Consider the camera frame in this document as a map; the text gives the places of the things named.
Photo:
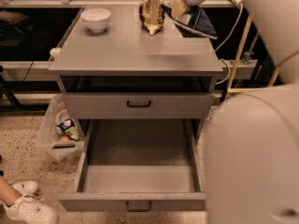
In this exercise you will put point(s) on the blue chip bag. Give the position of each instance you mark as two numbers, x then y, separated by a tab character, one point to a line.
194	23

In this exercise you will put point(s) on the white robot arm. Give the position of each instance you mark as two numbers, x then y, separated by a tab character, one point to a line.
252	141

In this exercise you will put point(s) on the brown chip bag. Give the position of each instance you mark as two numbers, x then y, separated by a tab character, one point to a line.
151	14

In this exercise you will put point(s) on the grey drawer cabinet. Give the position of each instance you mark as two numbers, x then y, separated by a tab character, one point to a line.
126	59

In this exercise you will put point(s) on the closed top drawer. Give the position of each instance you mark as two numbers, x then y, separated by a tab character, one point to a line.
137	106

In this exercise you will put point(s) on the open middle drawer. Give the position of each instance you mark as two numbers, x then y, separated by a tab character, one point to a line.
138	165

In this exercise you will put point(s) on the clear plastic trash bag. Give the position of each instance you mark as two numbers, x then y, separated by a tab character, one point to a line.
59	134

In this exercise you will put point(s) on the white bowl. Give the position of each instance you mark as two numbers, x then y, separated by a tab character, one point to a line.
96	19

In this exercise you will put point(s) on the white knob on cabinet side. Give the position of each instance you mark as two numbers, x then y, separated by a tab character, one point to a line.
54	52

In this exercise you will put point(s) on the white sneaker rear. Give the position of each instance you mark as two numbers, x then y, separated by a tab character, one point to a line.
25	187

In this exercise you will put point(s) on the white sneaker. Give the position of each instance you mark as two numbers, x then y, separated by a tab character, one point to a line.
25	187
29	209

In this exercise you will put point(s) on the white sneaker front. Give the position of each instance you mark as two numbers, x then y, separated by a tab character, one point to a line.
29	209

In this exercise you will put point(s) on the person's leg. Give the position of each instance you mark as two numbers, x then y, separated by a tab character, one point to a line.
8	194

